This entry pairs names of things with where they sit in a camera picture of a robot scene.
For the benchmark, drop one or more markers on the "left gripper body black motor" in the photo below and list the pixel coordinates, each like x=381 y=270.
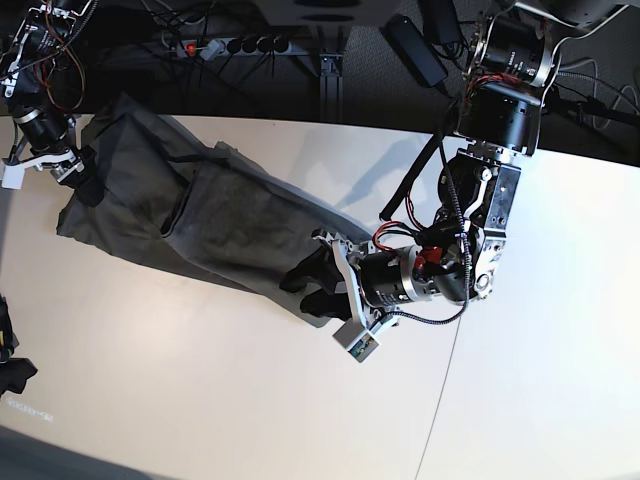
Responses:
x=379 y=282

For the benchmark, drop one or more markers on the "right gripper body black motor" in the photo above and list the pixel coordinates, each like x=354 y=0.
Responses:
x=48 y=142

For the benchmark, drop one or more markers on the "grey-green T-shirt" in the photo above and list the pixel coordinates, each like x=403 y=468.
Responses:
x=208 y=213

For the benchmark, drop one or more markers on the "robot arm with left gripper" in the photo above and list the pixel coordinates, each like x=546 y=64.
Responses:
x=515 y=58

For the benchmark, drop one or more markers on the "robot arm with right gripper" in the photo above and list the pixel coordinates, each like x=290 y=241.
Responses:
x=44 y=40

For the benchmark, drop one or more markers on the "grey power strip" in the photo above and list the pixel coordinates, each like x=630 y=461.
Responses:
x=209 y=49

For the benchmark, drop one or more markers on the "black clothes pile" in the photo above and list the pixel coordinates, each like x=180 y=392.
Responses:
x=15 y=371

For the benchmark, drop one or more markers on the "white label sticker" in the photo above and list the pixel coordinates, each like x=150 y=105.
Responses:
x=29 y=410

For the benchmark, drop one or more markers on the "black power adapter brick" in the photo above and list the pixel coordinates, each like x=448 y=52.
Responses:
x=415 y=53

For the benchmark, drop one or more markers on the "black tripod stand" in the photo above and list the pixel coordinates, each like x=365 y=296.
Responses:
x=559 y=105

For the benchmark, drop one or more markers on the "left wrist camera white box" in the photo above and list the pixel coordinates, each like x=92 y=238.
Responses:
x=357 y=340

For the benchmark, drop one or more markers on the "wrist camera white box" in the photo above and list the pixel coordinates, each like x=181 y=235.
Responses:
x=12 y=176
x=357 y=340

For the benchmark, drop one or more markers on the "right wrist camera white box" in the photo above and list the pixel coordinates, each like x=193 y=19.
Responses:
x=12 y=176

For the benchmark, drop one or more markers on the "aluminium frame post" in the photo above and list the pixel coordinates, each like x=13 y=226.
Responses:
x=331 y=42

